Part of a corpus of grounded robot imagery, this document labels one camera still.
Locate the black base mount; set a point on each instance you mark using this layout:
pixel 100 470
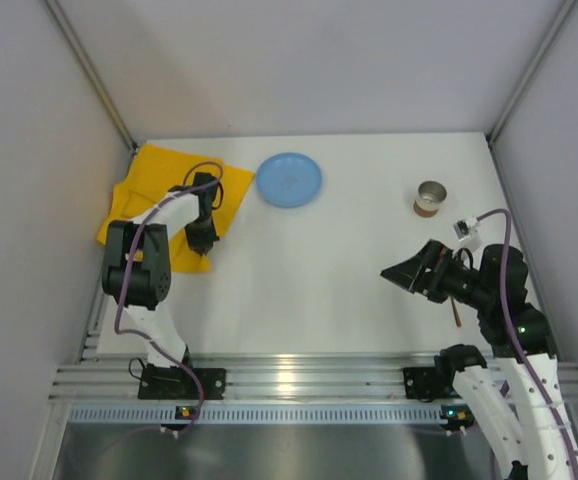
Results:
pixel 424 384
pixel 159 383

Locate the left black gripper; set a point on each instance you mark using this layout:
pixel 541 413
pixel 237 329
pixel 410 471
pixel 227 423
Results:
pixel 202 234

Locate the light blue plate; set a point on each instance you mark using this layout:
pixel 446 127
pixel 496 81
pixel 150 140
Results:
pixel 288 180

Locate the metal cup with brown base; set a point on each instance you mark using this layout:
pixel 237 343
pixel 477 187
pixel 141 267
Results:
pixel 429 198

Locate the slotted cable duct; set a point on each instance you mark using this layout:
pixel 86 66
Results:
pixel 272 414

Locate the rose gold fork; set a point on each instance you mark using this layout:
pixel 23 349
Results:
pixel 456 313

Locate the aluminium rail frame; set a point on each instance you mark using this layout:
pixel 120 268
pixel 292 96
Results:
pixel 362 378

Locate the left aluminium corner post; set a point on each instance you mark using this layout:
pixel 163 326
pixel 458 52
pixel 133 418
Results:
pixel 68 33

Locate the aluminium corner post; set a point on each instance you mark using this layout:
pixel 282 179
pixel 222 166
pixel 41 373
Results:
pixel 68 33
pixel 529 73

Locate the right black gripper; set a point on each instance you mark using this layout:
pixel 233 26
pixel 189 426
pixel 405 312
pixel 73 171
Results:
pixel 428 273

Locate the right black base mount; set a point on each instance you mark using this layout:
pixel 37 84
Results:
pixel 424 384

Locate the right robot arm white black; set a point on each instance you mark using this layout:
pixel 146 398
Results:
pixel 525 422

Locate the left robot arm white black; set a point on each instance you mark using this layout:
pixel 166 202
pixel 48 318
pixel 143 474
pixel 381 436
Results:
pixel 137 270

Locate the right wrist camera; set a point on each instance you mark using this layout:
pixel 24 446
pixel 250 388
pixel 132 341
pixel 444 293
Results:
pixel 467 233

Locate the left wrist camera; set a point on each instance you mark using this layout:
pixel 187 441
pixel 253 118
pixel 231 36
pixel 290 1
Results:
pixel 206 189

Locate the right aluminium corner post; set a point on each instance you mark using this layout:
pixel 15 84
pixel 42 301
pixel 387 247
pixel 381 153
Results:
pixel 529 73

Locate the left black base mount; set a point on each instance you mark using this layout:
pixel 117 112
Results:
pixel 159 383

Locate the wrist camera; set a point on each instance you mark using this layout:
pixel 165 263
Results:
pixel 467 233
pixel 206 189

